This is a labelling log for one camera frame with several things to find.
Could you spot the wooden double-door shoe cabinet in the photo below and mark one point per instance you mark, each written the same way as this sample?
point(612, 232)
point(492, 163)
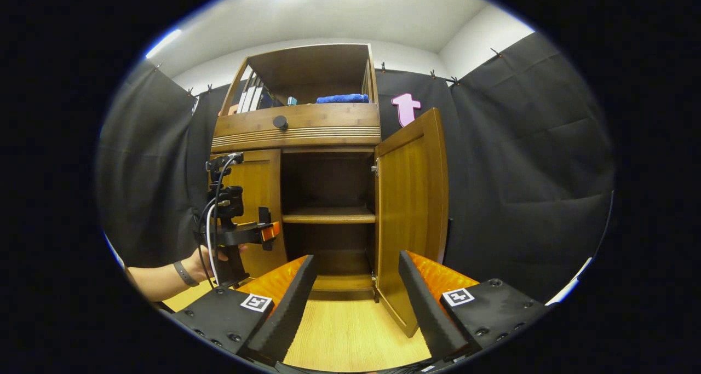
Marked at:
point(312, 62)

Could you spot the blue towel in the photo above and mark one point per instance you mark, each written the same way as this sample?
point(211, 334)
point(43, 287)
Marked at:
point(342, 98)

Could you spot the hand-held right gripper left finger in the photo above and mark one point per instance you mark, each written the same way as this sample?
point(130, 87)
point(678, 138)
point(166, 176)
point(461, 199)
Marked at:
point(290, 314)

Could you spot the wooden inner cabinet shelf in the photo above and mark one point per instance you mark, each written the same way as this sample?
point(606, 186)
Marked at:
point(328, 216)

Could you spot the wooden cabinet drawer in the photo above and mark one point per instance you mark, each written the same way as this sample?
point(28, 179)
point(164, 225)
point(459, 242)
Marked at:
point(328, 125)

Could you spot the round black drawer knob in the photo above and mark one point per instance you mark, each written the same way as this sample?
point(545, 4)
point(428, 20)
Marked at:
point(280, 122)

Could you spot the wooden cabinet door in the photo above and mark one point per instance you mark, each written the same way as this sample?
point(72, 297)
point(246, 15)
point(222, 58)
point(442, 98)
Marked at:
point(257, 182)
point(411, 209)

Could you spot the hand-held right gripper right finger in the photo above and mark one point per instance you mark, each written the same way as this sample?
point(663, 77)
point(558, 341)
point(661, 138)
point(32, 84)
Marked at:
point(430, 314)

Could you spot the black wristband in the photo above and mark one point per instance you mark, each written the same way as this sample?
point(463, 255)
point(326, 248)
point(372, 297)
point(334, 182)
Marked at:
point(185, 274)

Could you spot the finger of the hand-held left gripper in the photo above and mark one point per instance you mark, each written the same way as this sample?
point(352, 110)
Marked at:
point(270, 231)

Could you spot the black backdrop cloth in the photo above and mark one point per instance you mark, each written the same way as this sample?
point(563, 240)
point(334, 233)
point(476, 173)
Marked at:
point(520, 171)

